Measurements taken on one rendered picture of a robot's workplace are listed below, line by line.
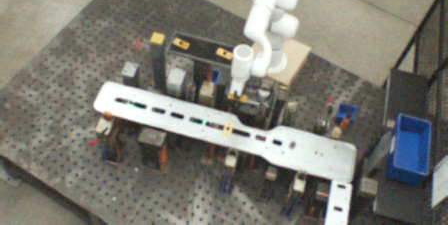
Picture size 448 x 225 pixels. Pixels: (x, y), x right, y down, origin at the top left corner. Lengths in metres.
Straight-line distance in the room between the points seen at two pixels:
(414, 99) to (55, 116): 2.03
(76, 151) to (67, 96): 0.37
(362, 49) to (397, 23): 0.48
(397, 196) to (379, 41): 2.15
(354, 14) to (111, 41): 2.27
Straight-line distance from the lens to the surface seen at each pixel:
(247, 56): 2.10
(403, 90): 2.96
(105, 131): 2.59
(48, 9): 4.54
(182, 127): 2.61
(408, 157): 2.75
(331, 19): 4.55
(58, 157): 2.94
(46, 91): 3.18
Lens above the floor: 3.29
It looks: 58 degrees down
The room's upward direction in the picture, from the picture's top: 8 degrees clockwise
